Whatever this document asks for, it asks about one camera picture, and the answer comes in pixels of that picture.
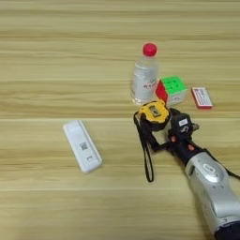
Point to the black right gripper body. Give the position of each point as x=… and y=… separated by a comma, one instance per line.
x=182, y=148

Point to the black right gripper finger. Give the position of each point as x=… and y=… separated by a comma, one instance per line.
x=153, y=142
x=187, y=120

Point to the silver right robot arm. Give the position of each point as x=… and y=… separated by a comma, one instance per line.
x=212, y=193

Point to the clear bottle red cap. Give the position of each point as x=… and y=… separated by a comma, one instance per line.
x=144, y=81

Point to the red white small card box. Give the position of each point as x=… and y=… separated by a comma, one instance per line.
x=202, y=97

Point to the white rectangular device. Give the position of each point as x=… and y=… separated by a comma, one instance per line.
x=82, y=146

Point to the yellow black tape measure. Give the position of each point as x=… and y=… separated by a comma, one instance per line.
x=154, y=114

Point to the colourful Rubik's cube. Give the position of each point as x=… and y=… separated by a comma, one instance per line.
x=172, y=90

